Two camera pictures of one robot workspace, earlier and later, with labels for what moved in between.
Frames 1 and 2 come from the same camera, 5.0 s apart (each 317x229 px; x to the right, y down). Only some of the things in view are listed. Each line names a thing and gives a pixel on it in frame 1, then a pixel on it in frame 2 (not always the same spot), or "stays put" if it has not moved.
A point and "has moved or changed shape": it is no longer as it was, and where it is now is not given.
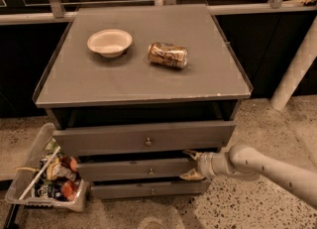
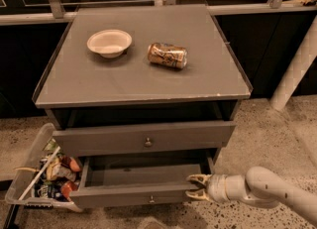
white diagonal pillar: x=298 y=69 stays put
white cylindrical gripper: x=204 y=165 -> x=216 y=187
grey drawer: x=135 y=170 has moved or changed shape
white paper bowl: x=110 y=43 stays put
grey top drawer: x=142 y=138 stays put
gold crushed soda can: x=168 y=55 stays put
